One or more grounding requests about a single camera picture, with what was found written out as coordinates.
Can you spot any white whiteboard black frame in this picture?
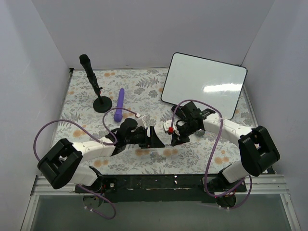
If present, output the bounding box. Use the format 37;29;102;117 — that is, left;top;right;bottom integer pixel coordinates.
161;52;248;119

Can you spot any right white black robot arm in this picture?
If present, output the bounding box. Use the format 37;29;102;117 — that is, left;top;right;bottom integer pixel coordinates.
163;100;280;196

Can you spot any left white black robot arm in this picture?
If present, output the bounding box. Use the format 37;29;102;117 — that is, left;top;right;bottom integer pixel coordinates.
37;118;165;193

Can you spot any black microphone silver head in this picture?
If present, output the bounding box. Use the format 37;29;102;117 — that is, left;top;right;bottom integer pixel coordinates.
171;103;205;136

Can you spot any purple microphone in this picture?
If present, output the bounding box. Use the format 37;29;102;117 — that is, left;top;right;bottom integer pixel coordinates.
114;88;125;123

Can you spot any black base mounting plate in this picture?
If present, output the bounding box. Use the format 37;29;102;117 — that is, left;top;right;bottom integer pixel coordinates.
86;174;236;206

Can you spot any black round microphone stand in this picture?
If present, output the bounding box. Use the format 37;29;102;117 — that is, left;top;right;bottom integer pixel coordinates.
91;81;112;113

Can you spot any floral patterned table mat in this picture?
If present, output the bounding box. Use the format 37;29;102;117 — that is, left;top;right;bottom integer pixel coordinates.
44;67;268;175

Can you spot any black microphone on stand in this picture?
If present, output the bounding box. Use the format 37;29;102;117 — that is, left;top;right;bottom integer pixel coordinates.
79;54;97;85

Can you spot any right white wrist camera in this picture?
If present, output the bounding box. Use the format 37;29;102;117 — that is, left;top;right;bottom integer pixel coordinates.
163;120;179;135

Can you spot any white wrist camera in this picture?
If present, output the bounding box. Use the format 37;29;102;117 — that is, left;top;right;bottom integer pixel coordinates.
136;114;150;128
163;120;179;135

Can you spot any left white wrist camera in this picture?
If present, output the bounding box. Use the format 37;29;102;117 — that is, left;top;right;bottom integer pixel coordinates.
136;114;150;128

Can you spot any aluminium frame rail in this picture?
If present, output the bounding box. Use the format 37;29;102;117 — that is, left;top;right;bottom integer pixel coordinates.
30;174;289;196

